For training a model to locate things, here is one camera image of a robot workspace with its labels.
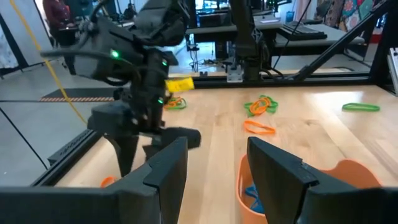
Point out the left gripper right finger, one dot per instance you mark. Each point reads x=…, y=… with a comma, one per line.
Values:
x=311, y=205

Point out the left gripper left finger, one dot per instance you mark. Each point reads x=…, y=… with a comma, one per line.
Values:
x=93, y=208

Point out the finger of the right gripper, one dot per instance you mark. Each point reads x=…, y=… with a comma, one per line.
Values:
x=155, y=149
x=124, y=152

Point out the pile of bands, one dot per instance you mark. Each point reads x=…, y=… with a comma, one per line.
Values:
x=256, y=205

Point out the orange plastic basket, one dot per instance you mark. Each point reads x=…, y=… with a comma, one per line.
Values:
x=245, y=211

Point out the green rubber band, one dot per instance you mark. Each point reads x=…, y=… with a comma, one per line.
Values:
x=360, y=107
x=247, y=107

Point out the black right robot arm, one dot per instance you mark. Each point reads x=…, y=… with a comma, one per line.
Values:
x=146, y=77

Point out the rubber bands top right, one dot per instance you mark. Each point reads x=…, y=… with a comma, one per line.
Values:
x=182, y=107
x=171, y=102

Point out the black mat orange stripes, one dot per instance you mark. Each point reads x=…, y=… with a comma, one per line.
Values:
x=77, y=95

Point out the yellow label tag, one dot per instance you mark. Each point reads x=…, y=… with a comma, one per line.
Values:
x=178, y=84

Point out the person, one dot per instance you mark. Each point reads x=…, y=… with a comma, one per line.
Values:
x=57, y=15
x=129, y=13

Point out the silver mounting plate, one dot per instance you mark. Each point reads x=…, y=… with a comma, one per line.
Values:
x=234, y=74

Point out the patterned white cloth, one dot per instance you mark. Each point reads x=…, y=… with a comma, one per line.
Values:
x=6, y=53

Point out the grey desk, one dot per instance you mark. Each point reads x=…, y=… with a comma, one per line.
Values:
x=339, y=35
x=211, y=29

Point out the black keyboard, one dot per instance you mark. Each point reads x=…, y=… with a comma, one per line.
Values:
x=303, y=31

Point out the colourful patterned quilt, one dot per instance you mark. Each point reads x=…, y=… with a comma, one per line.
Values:
x=351, y=12

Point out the silver aluminium rail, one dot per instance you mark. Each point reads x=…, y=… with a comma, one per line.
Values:
x=393, y=68

